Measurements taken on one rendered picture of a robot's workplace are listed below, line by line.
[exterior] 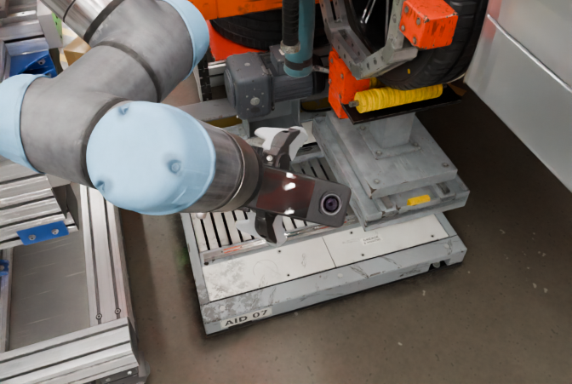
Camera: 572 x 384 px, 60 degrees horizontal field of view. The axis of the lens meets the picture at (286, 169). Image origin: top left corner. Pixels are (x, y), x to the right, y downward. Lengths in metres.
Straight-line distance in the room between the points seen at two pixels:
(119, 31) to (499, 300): 1.43
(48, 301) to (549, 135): 1.20
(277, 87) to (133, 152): 1.42
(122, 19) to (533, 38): 0.67
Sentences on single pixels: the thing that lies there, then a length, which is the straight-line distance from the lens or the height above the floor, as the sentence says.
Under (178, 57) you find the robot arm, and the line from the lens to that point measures 0.49.
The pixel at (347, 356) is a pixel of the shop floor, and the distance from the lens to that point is 1.49.
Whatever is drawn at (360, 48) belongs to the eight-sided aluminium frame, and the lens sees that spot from 1.41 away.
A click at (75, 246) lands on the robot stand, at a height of 0.21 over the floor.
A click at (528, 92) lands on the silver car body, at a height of 0.84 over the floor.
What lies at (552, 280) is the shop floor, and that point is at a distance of 1.80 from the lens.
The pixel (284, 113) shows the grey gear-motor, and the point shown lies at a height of 0.10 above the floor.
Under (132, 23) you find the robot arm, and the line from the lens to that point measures 0.48.
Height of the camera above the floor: 1.35
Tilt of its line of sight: 45 degrees down
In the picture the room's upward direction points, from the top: straight up
